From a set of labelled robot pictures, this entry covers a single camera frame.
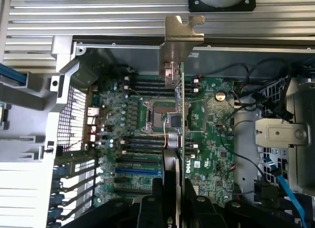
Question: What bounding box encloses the blue expansion slot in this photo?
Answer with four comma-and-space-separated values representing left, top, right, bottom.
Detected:
114, 166, 162, 177

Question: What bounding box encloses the long black expansion slot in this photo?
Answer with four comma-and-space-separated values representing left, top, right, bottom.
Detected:
115, 159, 161, 166

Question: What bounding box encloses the black RAM slot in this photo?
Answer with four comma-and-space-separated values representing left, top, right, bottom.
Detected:
129, 81, 195, 87
120, 138, 199, 150
129, 90, 195, 97
125, 75, 199, 82
125, 85, 199, 92

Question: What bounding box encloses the green motherboard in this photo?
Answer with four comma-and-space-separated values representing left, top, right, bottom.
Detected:
91, 74, 238, 209

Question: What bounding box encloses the CPU socket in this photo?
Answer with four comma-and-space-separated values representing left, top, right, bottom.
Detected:
144, 99, 192, 135

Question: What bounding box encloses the metal disk bay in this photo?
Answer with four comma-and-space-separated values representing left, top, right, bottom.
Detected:
255, 76, 315, 196

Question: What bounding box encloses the silver coin battery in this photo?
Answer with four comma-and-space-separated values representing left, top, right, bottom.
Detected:
215, 90, 227, 102

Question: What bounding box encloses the open metal PC case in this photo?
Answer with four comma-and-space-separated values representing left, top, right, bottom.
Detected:
50, 35, 315, 228

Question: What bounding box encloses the grey parts rack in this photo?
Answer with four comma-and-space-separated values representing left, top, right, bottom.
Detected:
0, 62, 60, 162

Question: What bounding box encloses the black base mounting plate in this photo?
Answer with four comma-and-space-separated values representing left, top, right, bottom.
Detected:
188, 0, 256, 13

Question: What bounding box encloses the black wire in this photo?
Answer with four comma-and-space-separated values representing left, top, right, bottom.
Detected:
246, 57, 295, 91
220, 119, 261, 166

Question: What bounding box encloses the blue disk wire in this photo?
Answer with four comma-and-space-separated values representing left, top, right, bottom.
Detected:
264, 158, 308, 228

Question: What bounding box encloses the grey corner bracket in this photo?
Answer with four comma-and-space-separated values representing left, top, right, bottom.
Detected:
50, 35, 87, 113

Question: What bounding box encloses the blue disk rail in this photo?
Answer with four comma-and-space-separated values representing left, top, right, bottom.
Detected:
0, 63, 27, 87

